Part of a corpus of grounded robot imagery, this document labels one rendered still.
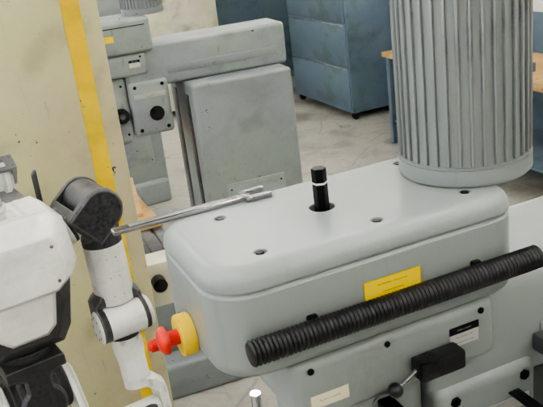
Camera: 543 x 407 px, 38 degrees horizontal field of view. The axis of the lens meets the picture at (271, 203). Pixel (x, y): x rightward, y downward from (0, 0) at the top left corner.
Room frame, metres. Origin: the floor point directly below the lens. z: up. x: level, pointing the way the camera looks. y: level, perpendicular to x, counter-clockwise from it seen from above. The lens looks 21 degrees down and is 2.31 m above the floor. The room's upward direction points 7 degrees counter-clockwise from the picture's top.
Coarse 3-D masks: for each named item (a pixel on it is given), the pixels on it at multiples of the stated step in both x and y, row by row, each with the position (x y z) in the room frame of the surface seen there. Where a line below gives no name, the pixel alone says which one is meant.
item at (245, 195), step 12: (240, 192) 1.13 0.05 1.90; (252, 192) 1.14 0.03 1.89; (264, 192) 1.12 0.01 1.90; (204, 204) 1.10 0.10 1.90; (216, 204) 1.10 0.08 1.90; (228, 204) 1.10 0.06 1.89; (156, 216) 1.07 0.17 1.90; (168, 216) 1.07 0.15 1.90; (180, 216) 1.07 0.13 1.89; (120, 228) 1.05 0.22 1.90; (132, 228) 1.05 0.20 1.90; (144, 228) 1.05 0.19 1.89
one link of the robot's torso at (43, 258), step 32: (0, 192) 1.70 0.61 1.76; (0, 224) 1.48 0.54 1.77; (32, 224) 1.50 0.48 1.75; (64, 224) 1.54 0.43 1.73; (0, 256) 1.43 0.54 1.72; (32, 256) 1.46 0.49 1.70; (64, 256) 1.50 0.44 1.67; (0, 288) 1.42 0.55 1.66; (32, 288) 1.45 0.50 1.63; (64, 288) 1.52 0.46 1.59; (0, 320) 1.42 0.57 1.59; (32, 320) 1.46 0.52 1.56; (64, 320) 1.51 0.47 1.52; (0, 352) 1.42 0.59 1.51; (32, 352) 1.49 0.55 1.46
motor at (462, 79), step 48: (432, 0) 1.07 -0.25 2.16; (480, 0) 1.05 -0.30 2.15; (528, 0) 1.08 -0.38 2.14; (432, 48) 1.07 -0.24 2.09; (480, 48) 1.05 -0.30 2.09; (528, 48) 1.08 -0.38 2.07; (432, 96) 1.07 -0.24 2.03; (480, 96) 1.05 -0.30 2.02; (528, 96) 1.08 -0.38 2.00; (432, 144) 1.08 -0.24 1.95; (480, 144) 1.05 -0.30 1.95; (528, 144) 1.08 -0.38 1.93
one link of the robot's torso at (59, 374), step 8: (56, 376) 1.52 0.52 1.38; (64, 376) 1.53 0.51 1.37; (0, 384) 1.55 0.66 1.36; (16, 384) 1.50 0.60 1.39; (64, 384) 1.52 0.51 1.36; (8, 392) 1.49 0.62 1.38; (16, 392) 1.48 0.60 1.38; (24, 392) 1.48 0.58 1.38; (72, 392) 1.53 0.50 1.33; (8, 400) 1.47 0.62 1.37; (16, 400) 1.47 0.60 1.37; (72, 400) 1.53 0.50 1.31
